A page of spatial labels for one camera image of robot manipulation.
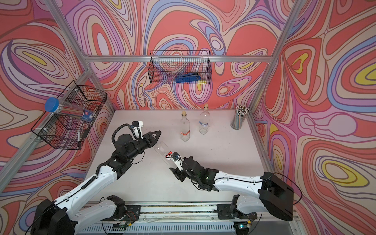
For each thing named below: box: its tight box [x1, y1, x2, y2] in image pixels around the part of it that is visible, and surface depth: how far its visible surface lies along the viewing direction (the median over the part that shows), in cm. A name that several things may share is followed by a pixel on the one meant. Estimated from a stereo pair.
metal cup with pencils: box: [230, 104, 250, 130], surface depth 98 cm
